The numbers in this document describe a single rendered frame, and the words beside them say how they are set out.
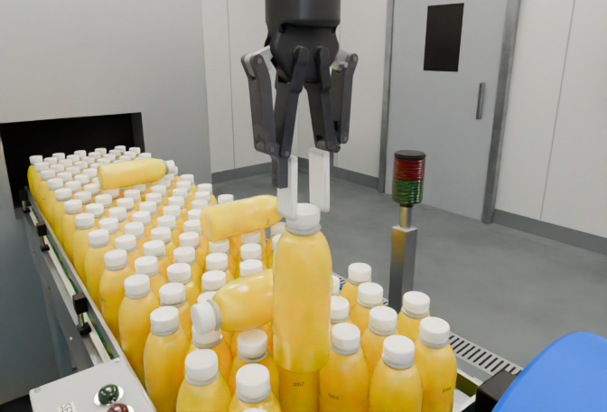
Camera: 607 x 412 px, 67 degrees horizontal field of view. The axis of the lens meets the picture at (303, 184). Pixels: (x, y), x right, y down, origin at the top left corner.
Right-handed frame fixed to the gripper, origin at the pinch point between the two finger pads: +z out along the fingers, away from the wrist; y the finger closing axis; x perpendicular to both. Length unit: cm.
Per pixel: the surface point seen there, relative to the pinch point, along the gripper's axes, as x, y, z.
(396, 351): -6.7, 9.4, 21.7
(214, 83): 418, 184, 18
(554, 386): -27.8, 2.0, 8.8
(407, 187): 19.0, 39.0, 11.8
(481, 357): 67, 155, 131
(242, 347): 5.8, -5.5, 22.0
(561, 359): -26.9, 4.6, 8.3
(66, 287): 76, -17, 41
